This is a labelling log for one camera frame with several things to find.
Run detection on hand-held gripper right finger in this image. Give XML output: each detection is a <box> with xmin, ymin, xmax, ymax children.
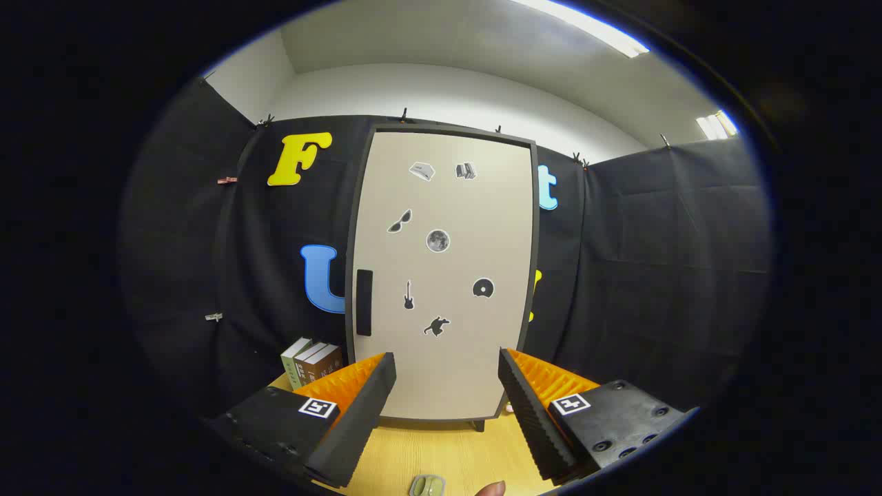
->
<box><xmin>497</xmin><ymin>347</ymin><xmax>700</xmax><ymax>484</ymax></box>

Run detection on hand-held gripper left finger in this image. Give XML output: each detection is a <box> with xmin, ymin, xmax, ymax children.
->
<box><xmin>205</xmin><ymin>352</ymin><xmax>398</xmax><ymax>488</ymax></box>

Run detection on black door handle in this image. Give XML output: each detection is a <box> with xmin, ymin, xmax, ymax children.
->
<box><xmin>356</xmin><ymin>269</ymin><xmax>373</xmax><ymax>337</ymax></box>

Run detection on brown book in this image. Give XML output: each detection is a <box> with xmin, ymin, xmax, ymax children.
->
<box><xmin>307</xmin><ymin>344</ymin><xmax>343</xmax><ymax>383</ymax></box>
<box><xmin>294</xmin><ymin>342</ymin><xmax>328</xmax><ymax>386</ymax></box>

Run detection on green and white book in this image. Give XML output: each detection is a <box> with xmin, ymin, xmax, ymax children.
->
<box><xmin>280</xmin><ymin>338</ymin><xmax>312</xmax><ymax>391</ymax></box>

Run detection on grey cabinet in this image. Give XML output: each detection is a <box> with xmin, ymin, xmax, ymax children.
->
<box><xmin>345</xmin><ymin>123</ymin><xmax>540</xmax><ymax>433</ymax></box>

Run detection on black backdrop cloth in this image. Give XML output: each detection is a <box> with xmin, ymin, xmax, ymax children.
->
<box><xmin>121</xmin><ymin>76</ymin><xmax>772</xmax><ymax>428</ymax></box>

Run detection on small ceiling light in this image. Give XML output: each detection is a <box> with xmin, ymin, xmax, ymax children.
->
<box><xmin>696</xmin><ymin>110</ymin><xmax>738</xmax><ymax>141</ymax></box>

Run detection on long ceiling light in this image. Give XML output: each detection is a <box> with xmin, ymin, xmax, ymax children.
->
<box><xmin>510</xmin><ymin>0</ymin><xmax>650</xmax><ymax>59</ymax></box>

